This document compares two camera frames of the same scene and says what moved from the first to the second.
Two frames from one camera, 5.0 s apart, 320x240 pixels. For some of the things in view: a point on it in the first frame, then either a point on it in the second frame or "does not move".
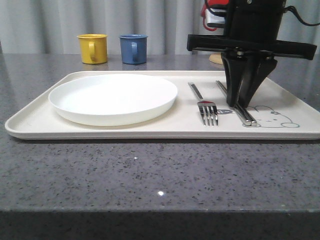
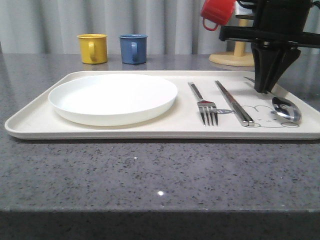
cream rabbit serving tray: [280, 110] does not move
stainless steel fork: [208, 109] does not move
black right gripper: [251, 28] to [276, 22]
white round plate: [113, 99] does not move
